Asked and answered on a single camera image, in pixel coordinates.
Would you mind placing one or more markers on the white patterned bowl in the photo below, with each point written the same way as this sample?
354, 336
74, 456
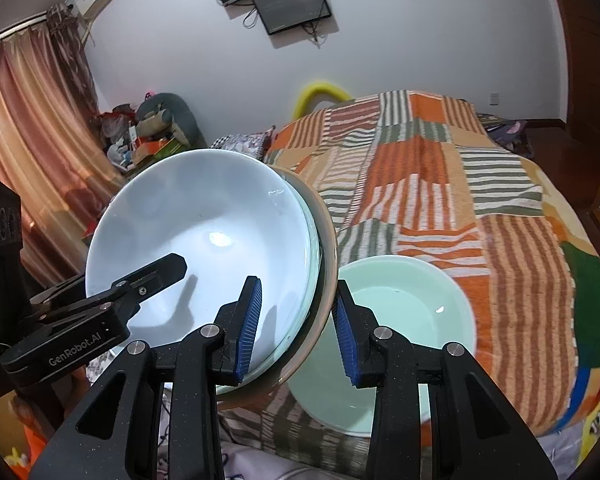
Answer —
229, 216

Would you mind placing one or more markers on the striped patchwork blanket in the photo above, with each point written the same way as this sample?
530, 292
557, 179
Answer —
414, 174

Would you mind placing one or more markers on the yellow cartoon bedsheet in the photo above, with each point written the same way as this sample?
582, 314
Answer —
567, 449

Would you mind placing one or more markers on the orange pink curtain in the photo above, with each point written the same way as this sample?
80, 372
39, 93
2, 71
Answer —
50, 150

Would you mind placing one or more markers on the grey plush toy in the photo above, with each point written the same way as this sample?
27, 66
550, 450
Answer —
167, 114

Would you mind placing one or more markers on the yellow foam tube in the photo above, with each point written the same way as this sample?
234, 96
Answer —
309, 95

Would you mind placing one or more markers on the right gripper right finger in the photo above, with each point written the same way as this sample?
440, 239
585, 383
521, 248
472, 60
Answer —
354, 327

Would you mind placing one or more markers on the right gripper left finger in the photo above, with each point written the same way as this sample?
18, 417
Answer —
239, 322

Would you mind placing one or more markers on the pink ceramic bowl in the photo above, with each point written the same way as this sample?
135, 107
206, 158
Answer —
310, 332

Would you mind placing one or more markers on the small black wall monitor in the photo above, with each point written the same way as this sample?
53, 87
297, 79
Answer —
281, 15

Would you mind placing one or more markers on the mint green bowl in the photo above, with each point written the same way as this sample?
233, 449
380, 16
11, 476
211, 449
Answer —
303, 310

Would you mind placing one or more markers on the patterned quilt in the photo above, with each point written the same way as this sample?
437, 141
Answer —
254, 145

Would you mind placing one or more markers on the green box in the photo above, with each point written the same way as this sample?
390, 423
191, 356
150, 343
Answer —
153, 151

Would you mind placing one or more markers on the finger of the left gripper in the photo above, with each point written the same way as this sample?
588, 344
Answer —
147, 281

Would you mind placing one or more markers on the brown wooden door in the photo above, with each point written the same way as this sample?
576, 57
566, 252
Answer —
581, 25

